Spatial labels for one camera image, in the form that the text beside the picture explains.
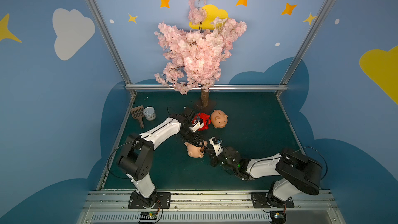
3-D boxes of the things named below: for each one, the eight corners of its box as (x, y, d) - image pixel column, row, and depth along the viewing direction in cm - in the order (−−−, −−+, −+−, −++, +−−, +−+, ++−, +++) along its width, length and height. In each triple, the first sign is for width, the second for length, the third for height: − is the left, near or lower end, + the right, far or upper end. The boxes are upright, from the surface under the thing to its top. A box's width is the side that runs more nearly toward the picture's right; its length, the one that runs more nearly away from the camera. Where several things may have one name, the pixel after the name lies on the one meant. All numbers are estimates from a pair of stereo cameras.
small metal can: (143, 120, 105) (141, 116, 101) (146, 110, 111) (144, 106, 107) (155, 120, 105) (153, 116, 101) (157, 110, 111) (156, 106, 107)
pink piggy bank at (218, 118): (211, 128, 101) (212, 121, 95) (210, 116, 107) (211, 110, 101) (226, 128, 101) (228, 122, 95) (225, 117, 107) (226, 110, 101)
